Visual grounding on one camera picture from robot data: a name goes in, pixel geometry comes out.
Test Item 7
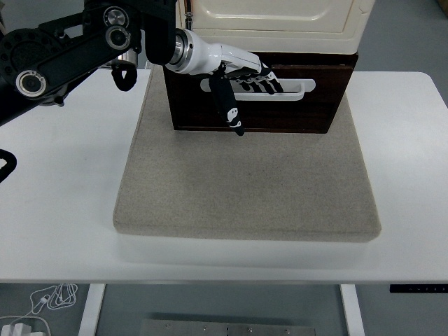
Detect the white drawer handle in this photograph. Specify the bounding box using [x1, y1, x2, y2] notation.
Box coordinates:
[200, 77, 316, 102]

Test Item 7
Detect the beige fabric mat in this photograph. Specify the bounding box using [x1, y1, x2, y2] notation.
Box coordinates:
[112, 64, 382, 243]

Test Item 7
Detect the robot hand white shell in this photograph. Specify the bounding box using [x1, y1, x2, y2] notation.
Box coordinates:
[181, 31, 284, 137]

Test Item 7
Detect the dark wooden drawer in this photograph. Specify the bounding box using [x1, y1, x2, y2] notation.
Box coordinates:
[164, 62, 354, 130]

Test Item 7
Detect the white cable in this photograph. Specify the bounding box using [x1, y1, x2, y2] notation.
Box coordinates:
[0, 282, 78, 336]

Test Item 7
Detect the white table leg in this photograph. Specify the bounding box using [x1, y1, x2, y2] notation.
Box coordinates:
[77, 283, 106, 336]
[339, 283, 365, 336]

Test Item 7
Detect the dark wooden drawer casing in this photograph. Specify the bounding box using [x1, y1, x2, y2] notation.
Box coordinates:
[160, 50, 360, 134]

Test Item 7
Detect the white charger adapter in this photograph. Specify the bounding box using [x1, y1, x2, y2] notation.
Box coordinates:
[1, 322, 33, 336]

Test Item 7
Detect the cream cabinet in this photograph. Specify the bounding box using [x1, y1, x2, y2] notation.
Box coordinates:
[174, 0, 375, 55]

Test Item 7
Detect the black table control panel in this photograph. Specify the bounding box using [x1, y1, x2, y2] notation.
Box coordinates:
[389, 283, 448, 294]

